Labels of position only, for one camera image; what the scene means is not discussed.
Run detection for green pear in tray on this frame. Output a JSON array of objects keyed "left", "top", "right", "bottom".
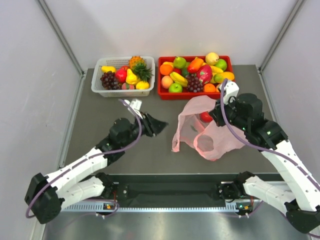
[{"left": 173, "top": 56, "right": 187, "bottom": 69}]

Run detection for yellow lemon lower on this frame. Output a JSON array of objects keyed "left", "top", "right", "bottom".
[{"left": 135, "top": 80, "right": 150, "bottom": 90}]

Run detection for yellow green mango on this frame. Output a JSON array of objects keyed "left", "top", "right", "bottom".
[{"left": 213, "top": 71, "right": 235, "bottom": 84}]

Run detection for red plastic tray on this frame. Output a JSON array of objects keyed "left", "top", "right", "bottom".
[{"left": 157, "top": 56, "right": 235, "bottom": 100}]

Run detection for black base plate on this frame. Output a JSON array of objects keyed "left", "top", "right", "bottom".
[{"left": 104, "top": 182, "right": 248, "bottom": 201}]

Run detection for pink peach in basket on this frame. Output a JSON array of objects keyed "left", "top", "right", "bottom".
[{"left": 121, "top": 82, "right": 135, "bottom": 90}]

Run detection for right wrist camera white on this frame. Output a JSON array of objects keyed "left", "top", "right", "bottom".
[{"left": 220, "top": 79, "right": 240, "bottom": 105}]

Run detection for yellow pear in basket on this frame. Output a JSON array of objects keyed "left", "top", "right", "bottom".
[{"left": 100, "top": 65, "right": 116, "bottom": 73}]

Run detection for pink dragon fruit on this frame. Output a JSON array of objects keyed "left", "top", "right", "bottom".
[{"left": 196, "top": 64, "right": 213, "bottom": 86}]

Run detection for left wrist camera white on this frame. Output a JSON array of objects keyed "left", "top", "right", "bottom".
[{"left": 124, "top": 98, "right": 142, "bottom": 118}]

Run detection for peach in tray right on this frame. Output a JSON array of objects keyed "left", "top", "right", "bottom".
[{"left": 216, "top": 83, "right": 221, "bottom": 93}]

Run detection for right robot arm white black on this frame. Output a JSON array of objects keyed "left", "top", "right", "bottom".
[{"left": 209, "top": 93, "right": 320, "bottom": 234}]

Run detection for pineapple toy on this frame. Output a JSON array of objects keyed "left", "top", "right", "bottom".
[{"left": 128, "top": 56, "right": 153, "bottom": 82}]

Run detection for orange fruit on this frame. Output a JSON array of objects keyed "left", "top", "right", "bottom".
[
  {"left": 159, "top": 64, "right": 174, "bottom": 76},
  {"left": 203, "top": 83, "right": 216, "bottom": 93}
]

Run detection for yellow pear in tray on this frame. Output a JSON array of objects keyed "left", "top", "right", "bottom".
[{"left": 205, "top": 52, "right": 220, "bottom": 66}]

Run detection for orange fruit lower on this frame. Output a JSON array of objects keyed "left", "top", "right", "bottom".
[{"left": 203, "top": 83, "right": 216, "bottom": 93}]

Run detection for grey slotted cable duct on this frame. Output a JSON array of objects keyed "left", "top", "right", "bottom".
[{"left": 61, "top": 201, "right": 249, "bottom": 213}]

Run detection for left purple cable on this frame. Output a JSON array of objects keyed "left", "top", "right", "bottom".
[{"left": 25, "top": 98, "right": 143, "bottom": 219}]

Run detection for pink plastic bag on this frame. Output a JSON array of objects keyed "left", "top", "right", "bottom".
[{"left": 172, "top": 95, "right": 244, "bottom": 161}]

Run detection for green apple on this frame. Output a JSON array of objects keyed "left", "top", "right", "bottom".
[
  {"left": 214, "top": 58, "right": 228, "bottom": 72},
  {"left": 168, "top": 82, "right": 183, "bottom": 93}
]

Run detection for red apple from bag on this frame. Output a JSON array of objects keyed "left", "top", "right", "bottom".
[{"left": 199, "top": 111, "right": 213, "bottom": 123}]

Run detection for peach in tray left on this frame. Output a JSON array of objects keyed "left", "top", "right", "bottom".
[{"left": 160, "top": 75, "right": 174, "bottom": 90}]

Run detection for orange fruit upper left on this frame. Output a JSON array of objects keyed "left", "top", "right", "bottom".
[{"left": 159, "top": 64, "right": 174, "bottom": 76}]

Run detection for yellow banana in tray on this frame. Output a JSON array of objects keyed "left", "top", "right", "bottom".
[{"left": 210, "top": 65, "right": 224, "bottom": 74}]

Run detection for purple grapes in tray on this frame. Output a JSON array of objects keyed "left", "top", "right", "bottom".
[{"left": 186, "top": 73, "right": 204, "bottom": 93}]

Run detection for green apple upper right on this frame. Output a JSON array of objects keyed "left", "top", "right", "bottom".
[{"left": 214, "top": 58, "right": 228, "bottom": 72}]

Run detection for red pomegranate fruit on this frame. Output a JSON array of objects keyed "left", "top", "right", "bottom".
[{"left": 115, "top": 68, "right": 127, "bottom": 84}]

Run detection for white plastic basket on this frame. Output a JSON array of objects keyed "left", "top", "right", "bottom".
[{"left": 91, "top": 56, "right": 156, "bottom": 98}]

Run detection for yellow pear from bag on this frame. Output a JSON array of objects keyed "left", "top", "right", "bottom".
[{"left": 125, "top": 68, "right": 141, "bottom": 86}]

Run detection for green apple lower left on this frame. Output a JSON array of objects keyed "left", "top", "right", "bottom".
[{"left": 168, "top": 82, "right": 183, "bottom": 93}]

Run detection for red apple in basket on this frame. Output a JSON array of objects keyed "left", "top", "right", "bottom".
[{"left": 121, "top": 65, "right": 129, "bottom": 71}]

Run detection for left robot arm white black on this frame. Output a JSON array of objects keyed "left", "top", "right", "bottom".
[{"left": 24, "top": 113, "right": 168, "bottom": 224}]

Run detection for yellow starfruit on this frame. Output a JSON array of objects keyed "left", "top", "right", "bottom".
[{"left": 169, "top": 71, "right": 188, "bottom": 88}]

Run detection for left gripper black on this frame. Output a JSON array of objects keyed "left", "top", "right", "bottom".
[{"left": 121, "top": 111, "right": 169, "bottom": 148}]

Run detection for dark red grape bunch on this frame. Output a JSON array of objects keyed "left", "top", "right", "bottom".
[{"left": 100, "top": 71, "right": 121, "bottom": 90}]

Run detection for red orange mango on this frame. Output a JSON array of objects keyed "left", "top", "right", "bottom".
[{"left": 187, "top": 57, "right": 204, "bottom": 74}]

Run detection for peach in tray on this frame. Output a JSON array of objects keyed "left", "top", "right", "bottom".
[
  {"left": 216, "top": 83, "right": 221, "bottom": 93},
  {"left": 160, "top": 75, "right": 174, "bottom": 90}
]

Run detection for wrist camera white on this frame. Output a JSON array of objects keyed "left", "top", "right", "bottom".
[
  {"left": 124, "top": 98, "right": 142, "bottom": 118},
  {"left": 220, "top": 79, "right": 240, "bottom": 105}
]

